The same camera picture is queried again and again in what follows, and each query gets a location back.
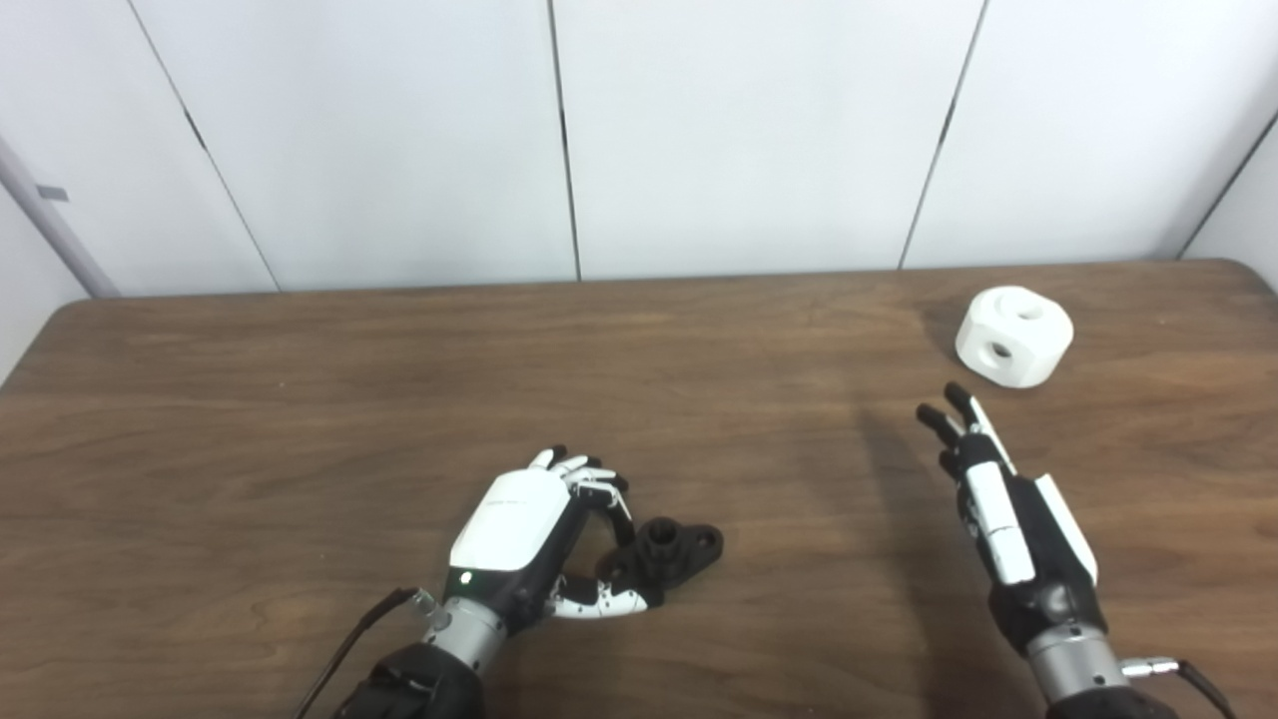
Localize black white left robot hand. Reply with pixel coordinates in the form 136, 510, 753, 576
444, 446, 665, 636

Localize black flanged holder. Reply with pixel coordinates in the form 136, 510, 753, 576
599, 517, 725, 602

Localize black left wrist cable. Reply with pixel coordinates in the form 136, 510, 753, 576
294, 586, 437, 719

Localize round white plastic piece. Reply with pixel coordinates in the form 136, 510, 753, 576
955, 286, 1075, 389

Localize grey wall corner post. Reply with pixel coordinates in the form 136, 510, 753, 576
0, 135, 122, 299

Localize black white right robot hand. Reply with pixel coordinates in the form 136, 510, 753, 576
916, 382, 1109, 655

